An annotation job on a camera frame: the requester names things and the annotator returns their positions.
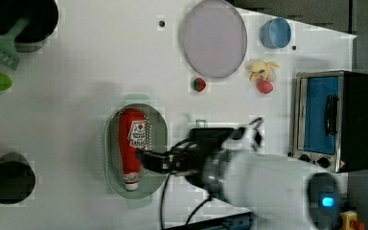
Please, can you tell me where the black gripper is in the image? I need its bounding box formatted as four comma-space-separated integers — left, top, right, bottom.
136, 127, 234, 174

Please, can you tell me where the red plush ketchup bottle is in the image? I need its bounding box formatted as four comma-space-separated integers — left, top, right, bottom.
118, 108, 147, 191

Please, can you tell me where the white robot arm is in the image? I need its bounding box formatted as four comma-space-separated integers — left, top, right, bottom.
137, 126, 341, 230

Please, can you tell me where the green oval strainer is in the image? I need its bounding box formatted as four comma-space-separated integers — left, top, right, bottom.
103, 94, 168, 209

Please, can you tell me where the green metal cup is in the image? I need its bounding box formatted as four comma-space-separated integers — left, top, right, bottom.
195, 119, 208, 128

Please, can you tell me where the small red plush strawberry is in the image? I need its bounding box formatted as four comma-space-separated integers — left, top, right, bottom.
194, 78, 206, 92

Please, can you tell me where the pink plush strawberry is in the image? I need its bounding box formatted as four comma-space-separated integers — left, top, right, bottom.
257, 80, 273, 94

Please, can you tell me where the round grey plate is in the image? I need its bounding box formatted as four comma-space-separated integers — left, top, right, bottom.
180, 0, 247, 78

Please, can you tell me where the yellow plush banana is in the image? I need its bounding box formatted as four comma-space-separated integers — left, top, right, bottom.
247, 61, 279, 82

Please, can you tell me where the black cylindrical cup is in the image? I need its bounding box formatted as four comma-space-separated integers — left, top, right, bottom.
0, 152, 36, 204

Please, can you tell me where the blue bowl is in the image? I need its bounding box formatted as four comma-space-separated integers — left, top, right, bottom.
260, 17, 291, 49

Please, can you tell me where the silver toaster oven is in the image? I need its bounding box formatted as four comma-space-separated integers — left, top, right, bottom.
290, 70, 368, 173

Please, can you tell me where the green plastic spatula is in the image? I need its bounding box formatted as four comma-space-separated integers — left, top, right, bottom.
0, 17, 30, 71

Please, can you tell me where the yellow red toy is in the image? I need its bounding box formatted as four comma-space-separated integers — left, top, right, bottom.
340, 211, 366, 230

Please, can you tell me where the black pot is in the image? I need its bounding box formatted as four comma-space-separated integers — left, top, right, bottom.
0, 0, 59, 53

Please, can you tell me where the black cable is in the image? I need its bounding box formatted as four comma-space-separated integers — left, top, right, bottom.
159, 173, 214, 230

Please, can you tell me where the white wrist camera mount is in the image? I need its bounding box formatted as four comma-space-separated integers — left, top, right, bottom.
222, 117, 264, 151

